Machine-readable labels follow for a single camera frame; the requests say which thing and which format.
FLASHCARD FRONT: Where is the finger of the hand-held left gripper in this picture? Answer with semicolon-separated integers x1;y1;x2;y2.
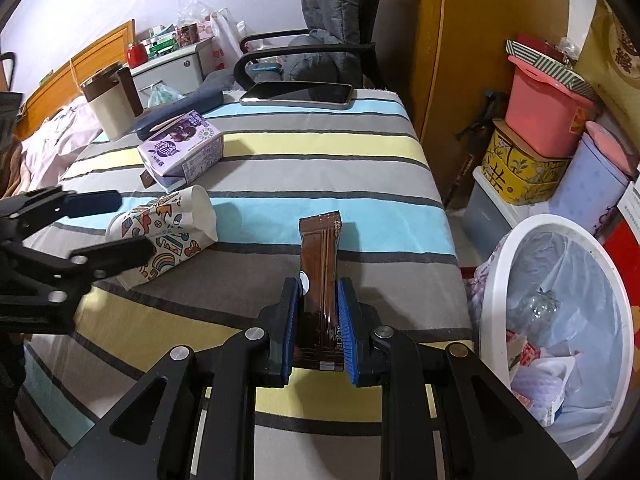
14;237;157;312
0;186;123;221

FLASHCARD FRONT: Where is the black smartphone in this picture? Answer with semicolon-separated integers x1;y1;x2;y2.
239;81;355;112

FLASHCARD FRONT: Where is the green and white box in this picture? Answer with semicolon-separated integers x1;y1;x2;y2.
147;30;181;58

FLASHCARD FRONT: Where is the pale green plastic bag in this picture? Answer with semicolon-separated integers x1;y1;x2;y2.
145;82;186;108

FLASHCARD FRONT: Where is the brown and beige thermos cup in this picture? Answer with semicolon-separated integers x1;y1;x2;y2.
80;62;146;142

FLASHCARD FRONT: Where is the clear plastic storage box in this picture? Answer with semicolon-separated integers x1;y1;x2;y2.
462;166;531;258

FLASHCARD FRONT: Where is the dark red box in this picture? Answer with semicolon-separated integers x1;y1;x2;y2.
515;34;566;61

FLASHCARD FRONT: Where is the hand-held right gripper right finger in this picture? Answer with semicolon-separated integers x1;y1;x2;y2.
336;277;578;480

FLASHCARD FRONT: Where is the patterned small box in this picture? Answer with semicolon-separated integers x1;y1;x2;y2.
175;22;201;47

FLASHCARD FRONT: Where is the black tripod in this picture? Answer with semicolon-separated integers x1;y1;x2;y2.
442;89;508;211

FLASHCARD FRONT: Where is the black office chair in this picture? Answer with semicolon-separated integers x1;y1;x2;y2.
232;0;396;93

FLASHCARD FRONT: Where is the yellow floral box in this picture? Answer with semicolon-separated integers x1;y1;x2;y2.
481;119;573;207

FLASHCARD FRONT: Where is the stack of white boxes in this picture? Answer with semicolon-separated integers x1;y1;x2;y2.
620;180;640;231

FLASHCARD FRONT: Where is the colourful printed paper cup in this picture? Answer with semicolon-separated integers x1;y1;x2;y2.
106;184;218;286

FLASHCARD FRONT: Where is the brown blanket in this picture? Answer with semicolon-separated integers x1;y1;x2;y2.
0;145;33;198

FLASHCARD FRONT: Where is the white round waste bin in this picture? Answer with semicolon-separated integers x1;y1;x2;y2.
467;214;633;471

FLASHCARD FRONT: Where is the yellow wooden wardrobe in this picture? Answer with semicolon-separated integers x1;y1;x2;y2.
387;0;571;211

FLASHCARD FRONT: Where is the green striped flat box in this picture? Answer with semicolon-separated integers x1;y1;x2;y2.
504;39;598;101

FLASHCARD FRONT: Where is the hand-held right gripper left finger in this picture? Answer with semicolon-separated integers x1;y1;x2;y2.
50;276;308;480

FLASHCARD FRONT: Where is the red and white carton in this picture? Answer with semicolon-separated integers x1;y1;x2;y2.
505;330;531;376

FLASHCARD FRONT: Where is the clear plastic bottle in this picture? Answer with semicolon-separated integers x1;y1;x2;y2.
510;287;561;331

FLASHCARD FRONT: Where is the dark blue case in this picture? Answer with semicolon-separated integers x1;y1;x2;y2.
135;87;226;142

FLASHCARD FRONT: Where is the grey bedside cabinet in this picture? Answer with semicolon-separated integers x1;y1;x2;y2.
131;40;217;97

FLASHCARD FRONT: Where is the pink plastic storage bin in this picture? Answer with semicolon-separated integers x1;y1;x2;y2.
505;55;598;158

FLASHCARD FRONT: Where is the gold paper bag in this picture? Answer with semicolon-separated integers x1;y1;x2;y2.
572;0;640;121

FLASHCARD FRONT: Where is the pink bucket lid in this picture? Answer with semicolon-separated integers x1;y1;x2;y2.
584;120;638;178

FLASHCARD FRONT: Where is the lavender bucket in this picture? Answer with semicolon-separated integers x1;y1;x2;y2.
547;132;631;236

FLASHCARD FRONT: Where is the brown snack packet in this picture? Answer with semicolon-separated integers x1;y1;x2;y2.
290;210;347;373

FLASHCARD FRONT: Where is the purple drink carton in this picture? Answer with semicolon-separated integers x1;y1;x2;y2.
137;110;224;193

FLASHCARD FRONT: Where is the wooden headboard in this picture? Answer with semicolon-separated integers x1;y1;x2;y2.
12;19;137;141

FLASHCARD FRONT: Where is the pink bed quilt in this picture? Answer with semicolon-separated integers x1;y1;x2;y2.
22;95;103;186

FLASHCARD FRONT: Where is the white plastic bag red print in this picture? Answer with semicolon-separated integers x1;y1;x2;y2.
210;7;248;73

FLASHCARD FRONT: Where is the clear plastic bag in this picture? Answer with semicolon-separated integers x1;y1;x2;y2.
177;0;221;26

